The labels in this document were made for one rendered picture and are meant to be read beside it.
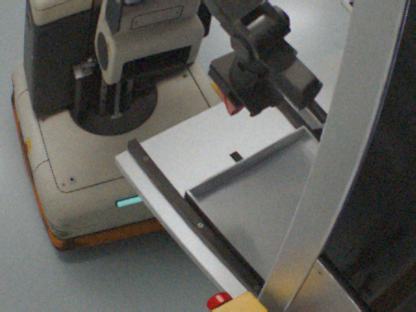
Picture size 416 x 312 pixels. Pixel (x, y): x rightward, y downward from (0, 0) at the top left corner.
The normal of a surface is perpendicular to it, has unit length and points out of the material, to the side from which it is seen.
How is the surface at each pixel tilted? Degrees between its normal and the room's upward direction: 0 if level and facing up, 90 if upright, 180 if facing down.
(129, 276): 0
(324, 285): 90
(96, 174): 0
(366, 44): 90
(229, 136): 0
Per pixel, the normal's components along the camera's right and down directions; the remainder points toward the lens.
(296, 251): -0.80, 0.42
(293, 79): 0.00, -0.19
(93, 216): 0.40, 0.76
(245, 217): 0.11, -0.60
